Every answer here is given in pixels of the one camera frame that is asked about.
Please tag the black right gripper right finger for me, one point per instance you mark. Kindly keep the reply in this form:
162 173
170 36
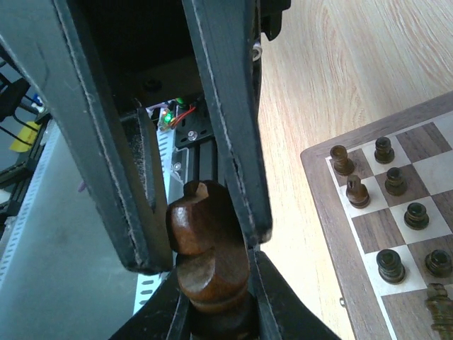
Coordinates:
281 314

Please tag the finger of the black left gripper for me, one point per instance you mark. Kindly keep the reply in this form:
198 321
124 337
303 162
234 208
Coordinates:
49 41
223 34

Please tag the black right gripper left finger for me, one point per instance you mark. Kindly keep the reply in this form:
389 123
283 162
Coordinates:
164 316

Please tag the dark wooden knight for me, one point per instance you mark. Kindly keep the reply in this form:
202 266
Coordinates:
211 262

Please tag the circuit board with leds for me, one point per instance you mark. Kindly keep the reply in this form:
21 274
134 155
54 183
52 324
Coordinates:
174 113

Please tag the wooden chess board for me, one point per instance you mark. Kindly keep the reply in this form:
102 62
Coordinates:
421 137

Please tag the dark piece back row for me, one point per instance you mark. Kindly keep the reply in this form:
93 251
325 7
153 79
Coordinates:
356 192
342 164
390 266

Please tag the dark wooden king lying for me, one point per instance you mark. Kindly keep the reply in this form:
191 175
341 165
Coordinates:
439 305

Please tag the dark wooden pawn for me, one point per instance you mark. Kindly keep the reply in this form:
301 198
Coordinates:
439 263

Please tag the dark pawn second row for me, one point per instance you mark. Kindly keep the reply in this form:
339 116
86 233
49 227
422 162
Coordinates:
416 216
395 183

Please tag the dark pawn near left corner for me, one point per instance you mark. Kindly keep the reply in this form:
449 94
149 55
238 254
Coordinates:
384 153

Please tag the light blue slotted cable duct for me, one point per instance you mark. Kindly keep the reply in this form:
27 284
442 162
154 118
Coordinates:
59 262

